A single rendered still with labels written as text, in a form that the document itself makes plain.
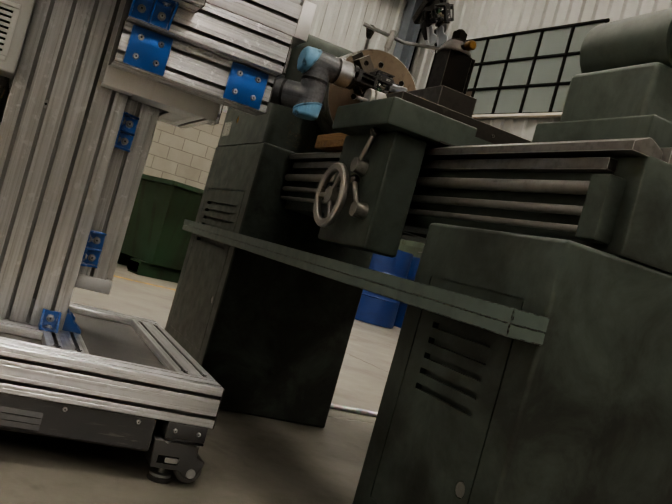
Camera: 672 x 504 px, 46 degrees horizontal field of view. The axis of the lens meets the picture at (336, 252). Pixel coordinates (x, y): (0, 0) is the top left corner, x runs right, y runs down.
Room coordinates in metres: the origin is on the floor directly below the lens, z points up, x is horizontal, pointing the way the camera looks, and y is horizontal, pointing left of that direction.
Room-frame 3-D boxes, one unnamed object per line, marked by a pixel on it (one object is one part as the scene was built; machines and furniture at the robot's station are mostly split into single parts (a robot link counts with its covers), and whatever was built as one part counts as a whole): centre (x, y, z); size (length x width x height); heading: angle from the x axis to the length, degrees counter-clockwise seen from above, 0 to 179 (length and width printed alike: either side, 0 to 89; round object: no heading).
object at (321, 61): (2.21, 0.19, 1.08); 0.11 x 0.08 x 0.09; 114
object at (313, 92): (2.21, 0.20, 0.98); 0.11 x 0.08 x 0.11; 79
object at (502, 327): (2.20, -0.11, 0.53); 2.10 x 0.60 x 0.02; 24
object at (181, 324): (2.87, 0.22, 0.43); 0.60 x 0.48 x 0.86; 24
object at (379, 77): (2.27, 0.04, 1.08); 0.12 x 0.09 x 0.08; 114
